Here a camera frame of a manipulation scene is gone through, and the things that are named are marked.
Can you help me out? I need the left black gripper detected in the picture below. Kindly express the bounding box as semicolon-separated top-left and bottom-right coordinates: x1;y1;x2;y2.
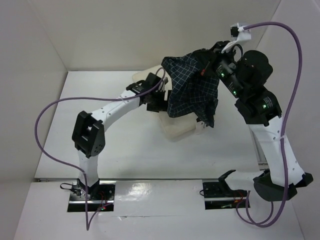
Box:
144;88;171;113

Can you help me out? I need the cream pillow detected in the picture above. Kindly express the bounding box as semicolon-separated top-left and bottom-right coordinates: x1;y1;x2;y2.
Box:
132;65;198;140

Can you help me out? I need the dark checked pillowcase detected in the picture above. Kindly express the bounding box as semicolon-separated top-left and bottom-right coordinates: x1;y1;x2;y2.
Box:
161;48;220;128

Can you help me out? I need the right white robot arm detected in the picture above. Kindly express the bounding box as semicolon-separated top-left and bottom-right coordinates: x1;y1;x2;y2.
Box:
202;41;313;202

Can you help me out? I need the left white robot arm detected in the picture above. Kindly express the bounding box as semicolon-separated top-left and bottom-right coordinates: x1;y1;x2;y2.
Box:
71;73;168;200

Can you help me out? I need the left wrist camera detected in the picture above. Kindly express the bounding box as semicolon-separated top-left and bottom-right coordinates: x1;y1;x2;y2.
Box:
157;76;169;92

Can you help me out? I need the aluminium rail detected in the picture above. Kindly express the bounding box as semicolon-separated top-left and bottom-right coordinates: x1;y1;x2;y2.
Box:
250;130;269;171

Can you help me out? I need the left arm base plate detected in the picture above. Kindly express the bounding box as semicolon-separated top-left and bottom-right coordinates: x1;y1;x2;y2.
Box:
60;180;116;213

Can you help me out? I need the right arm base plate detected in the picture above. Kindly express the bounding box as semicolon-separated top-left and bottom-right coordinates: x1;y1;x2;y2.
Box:
199;181;248;210

